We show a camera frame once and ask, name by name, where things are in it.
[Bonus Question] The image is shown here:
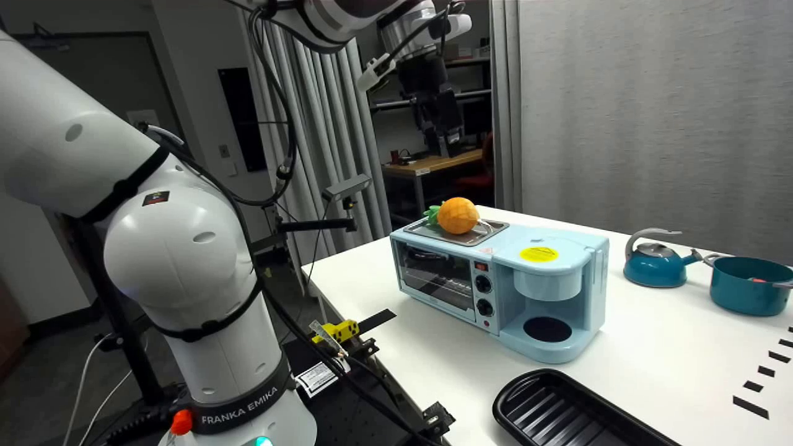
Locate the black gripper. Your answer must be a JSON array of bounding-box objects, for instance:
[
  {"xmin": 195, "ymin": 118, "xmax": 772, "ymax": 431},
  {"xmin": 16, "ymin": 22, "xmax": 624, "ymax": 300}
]
[{"xmin": 396, "ymin": 51, "xmax": 463, "ymax": 154}]

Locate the light blue breakfast maker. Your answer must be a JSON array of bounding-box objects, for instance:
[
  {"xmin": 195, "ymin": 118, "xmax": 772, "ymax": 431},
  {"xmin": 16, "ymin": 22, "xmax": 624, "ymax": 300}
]
[{"xmin": 388, "ymin": 218, "xmax": 609, "ymax": 364}]

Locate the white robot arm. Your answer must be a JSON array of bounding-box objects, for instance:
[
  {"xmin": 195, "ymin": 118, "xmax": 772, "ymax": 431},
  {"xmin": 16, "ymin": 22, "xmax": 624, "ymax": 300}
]
[{"xmin": 0, "ymin": 37, "xmax": 319, "ymax": 446}]

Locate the wooden background table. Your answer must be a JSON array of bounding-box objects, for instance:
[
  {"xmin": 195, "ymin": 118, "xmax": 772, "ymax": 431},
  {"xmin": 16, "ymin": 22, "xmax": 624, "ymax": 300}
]
[{"xmin": 381, "ymin": 148, "xmax": 486, "ymax": 221}]

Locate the orange toy fruit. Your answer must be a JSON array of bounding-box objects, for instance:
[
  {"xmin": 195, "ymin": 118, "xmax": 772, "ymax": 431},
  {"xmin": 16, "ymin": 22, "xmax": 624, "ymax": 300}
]
[{"xmin": 423, "ymin": 196, "xmax": 479, "ymax": 236}]

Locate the yellow black table clamp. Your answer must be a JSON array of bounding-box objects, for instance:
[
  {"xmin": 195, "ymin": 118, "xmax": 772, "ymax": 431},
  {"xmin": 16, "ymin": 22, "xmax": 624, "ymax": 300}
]
[{"xmin": 310, "ymin": 310, "xmax": 394, "ymax": 359}]

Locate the teal kettle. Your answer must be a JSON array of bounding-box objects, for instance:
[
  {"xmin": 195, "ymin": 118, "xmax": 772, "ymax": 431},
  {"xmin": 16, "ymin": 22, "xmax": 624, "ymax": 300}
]
[{"xmin": 622, "ymin": 227, "xmax": 702, "ymax": 286}]

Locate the black ridged tray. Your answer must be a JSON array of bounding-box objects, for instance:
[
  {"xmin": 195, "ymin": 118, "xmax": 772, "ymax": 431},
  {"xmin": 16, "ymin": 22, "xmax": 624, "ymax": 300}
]
[{"xmin": 490, "ymin": 368, "xmax": 679, "ymax": 446}]

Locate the teal pot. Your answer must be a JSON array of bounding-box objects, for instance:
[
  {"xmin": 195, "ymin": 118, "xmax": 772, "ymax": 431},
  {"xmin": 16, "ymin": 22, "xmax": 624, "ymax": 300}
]
[{"xmin": 705, "ymin": 255, "xmax": 793, "ymax": 316}]

